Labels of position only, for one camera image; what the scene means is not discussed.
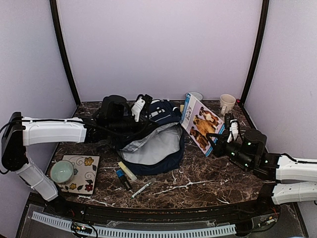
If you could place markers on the small circuit board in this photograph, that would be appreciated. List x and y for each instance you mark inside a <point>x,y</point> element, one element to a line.
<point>79,228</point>

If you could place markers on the blue black marker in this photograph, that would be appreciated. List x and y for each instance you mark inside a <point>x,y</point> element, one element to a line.
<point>123,180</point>

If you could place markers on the cream ceramic mug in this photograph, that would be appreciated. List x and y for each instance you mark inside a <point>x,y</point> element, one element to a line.
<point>227,103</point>

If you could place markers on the green bowl on plate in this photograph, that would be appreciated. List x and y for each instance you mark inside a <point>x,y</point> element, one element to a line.
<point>62,172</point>

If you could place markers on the dog book Why Dogs Bark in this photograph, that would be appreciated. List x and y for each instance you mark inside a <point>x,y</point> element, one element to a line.
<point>199,121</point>

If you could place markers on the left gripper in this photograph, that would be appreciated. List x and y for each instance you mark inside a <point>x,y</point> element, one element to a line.
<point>142,120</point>

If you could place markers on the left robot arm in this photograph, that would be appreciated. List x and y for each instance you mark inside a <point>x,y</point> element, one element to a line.
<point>115,119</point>

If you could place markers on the black front rail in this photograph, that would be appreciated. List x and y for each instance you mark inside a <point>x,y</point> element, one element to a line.
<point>239,212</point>

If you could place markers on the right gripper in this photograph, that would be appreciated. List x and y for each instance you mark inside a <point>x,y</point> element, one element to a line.
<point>221,145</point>

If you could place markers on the right black frame post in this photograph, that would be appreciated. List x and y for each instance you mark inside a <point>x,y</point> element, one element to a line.
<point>256,52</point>

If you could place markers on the small green bowl at back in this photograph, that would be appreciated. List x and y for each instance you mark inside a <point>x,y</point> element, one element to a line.
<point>197,95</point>

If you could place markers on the black frame post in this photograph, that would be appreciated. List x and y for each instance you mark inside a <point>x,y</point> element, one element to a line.
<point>256,52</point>
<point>62,51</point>

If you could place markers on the white green pen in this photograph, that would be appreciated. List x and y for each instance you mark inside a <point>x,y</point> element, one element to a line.
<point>143,188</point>

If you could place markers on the white slotted cable duct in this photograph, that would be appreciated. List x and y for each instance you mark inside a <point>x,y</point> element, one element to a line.
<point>125,230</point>

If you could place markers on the yellow highlighter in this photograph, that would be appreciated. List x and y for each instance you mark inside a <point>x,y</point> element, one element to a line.
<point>127,171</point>

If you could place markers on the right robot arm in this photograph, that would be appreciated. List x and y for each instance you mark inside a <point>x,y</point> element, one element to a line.
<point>289,179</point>

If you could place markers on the left black frame post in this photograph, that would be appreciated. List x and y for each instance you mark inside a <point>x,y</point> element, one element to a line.
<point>62,51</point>

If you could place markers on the floral square plate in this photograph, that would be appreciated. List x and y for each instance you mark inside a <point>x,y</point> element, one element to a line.
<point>85,172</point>

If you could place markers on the navy blue student backpack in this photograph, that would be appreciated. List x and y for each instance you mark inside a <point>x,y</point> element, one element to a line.
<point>160,147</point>

